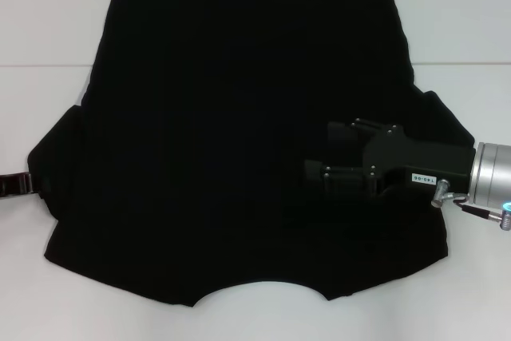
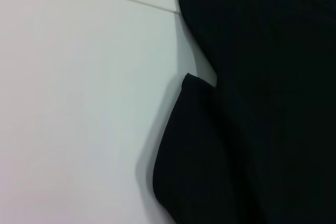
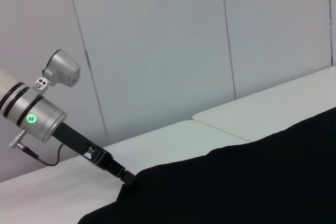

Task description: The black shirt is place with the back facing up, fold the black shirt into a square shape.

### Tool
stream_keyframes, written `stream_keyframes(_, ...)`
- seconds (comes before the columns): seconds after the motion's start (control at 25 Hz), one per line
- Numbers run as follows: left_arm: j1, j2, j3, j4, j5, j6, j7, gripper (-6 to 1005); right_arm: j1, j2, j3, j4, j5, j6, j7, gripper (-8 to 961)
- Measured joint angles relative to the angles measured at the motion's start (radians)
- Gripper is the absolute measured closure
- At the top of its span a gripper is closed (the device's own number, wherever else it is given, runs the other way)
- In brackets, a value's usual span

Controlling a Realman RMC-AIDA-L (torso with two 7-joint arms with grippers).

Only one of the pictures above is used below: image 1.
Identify black t-shirt with FREE print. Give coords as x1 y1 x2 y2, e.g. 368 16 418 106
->
26 0 478 309

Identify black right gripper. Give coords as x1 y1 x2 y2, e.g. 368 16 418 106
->
303 117 477 198

